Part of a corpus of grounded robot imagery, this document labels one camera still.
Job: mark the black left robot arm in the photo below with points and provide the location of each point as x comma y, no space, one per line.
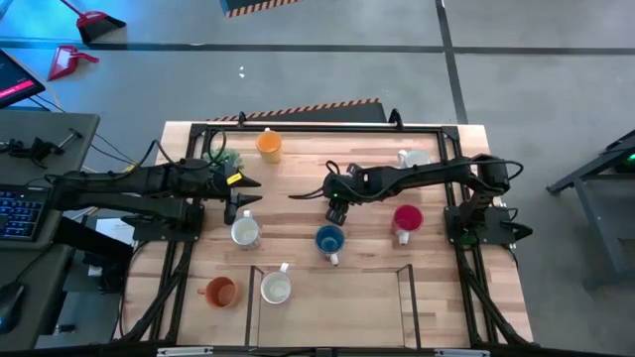
149,178

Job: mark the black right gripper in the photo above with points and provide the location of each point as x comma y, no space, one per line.
354,183

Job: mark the backlit black keyboard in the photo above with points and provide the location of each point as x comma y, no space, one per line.
20,213

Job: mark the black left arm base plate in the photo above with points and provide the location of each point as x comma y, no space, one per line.
159,232

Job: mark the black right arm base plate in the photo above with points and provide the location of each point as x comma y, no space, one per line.
496,233

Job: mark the black aluminium table frame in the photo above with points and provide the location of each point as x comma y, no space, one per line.
322,128

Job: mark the black computer monitor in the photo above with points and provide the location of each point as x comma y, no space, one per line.
15,79

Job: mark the black box with hazard stripes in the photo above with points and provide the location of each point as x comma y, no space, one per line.
248,5

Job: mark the red dustpan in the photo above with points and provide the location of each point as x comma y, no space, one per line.
64,59

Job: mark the grey-white mug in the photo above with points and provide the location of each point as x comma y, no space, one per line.
245,232

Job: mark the yellow tag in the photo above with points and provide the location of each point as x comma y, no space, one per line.
234,179

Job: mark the black computer mouse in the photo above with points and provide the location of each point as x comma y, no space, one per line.
10,305

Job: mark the black frame hook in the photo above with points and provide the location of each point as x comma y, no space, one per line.
395,118
241,119

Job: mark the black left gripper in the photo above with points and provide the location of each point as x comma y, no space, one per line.
218,184

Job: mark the grey tile patterned white mug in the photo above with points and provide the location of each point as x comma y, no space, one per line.
414,157

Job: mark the green plant with white pot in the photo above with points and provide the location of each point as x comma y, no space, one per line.
229,157

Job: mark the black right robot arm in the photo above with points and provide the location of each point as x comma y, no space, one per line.
436,171

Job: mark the black clamp tool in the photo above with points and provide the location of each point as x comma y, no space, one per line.
37,148

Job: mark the black ramp with hazard stripes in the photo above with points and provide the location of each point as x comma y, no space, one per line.
347,113

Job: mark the grey desk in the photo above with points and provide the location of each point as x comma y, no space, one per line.
74,124

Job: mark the red broom with black bristles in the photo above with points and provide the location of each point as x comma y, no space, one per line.
99,25

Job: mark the small black object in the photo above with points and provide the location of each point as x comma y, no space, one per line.
64,328

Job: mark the white metal bracket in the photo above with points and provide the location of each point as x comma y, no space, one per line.
184,351
461,353

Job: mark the terracotta orange mug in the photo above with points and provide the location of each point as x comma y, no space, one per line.
220,293

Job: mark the grey ikat patterned white mug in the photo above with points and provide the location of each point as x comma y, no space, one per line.
276,288

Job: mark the white paper sheet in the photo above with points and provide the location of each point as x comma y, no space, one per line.
116,230

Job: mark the black box with green light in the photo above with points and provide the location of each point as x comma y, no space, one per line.
627,161

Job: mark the dark metal table stand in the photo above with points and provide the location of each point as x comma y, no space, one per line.
597,223

